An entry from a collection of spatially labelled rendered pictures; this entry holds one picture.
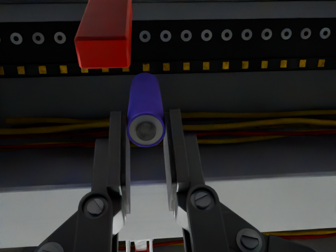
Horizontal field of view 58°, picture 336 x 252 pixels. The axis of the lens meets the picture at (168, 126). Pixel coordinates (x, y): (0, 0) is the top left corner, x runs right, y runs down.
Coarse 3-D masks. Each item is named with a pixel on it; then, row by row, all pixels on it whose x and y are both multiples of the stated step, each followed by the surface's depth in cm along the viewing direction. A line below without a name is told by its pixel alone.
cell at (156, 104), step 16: (144, 80) 17; (144, 96) 15; (160, 96) 17; (128, 112) 15; (144, 112) 13; (160, 112) 14; (128, 128) 14; (144, 128) 14; (160, 128) 14; (144, 144) 14
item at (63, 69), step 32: (0, 32) 29; (32, 32) 29; (64, 32) 29; (160, 32) 30; (192, 32) 30; (256, 32) 31; (0, 64) 30; (32, 64) 30; (64, 64) 30; (160, 64) 31; (192, 64) 31; (224, 64) 31; (256, 64) 32; (288, 64) 32; (320, 64) 32
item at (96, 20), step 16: (96, 0) 8; (112, 0) 8; (128, 0) 9; (96, 16) 8; (112, 16) 8; (128, 16) 8; (80, 32) 7; (96, 32) 7; (112, 32) 7; (128, 32) 7; (80, 48) 7; (96, 48) 7; (112, 48) 7; (128, 48) 7; (80, 64) 7; (96, 64) 7; (112, 64) 7; (128, 64) 7
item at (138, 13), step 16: (304, 0) 29; (320, 0) 30; (0, 16) 28; (16, 16) 28; (32, 16) 28; (48, 16) 28; (64, 16) 28; (80, 16) 28; (144, 16) 29; (160, 16) 29; (176, 16) 29; (192, 16) 29; (208, 16) 29; (224, 16) 29; (240, 16) 29; (256, 16) 30; (272, 16) 30; (288, 16) 30; (304, 16) 30; (320, 16) 30
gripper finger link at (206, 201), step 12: (192, 192) 12; (204, 192) 12; (192, 204) 11; (204, 204) 11; (216, 204) 11; (192, 216) 11; (204, 216) 11; (216, 216) 11; (192, 228) 11; (204, 228) 11; (216, 228) 11; (192, 240) 10; (204, 240) 10; (216, 240) 10
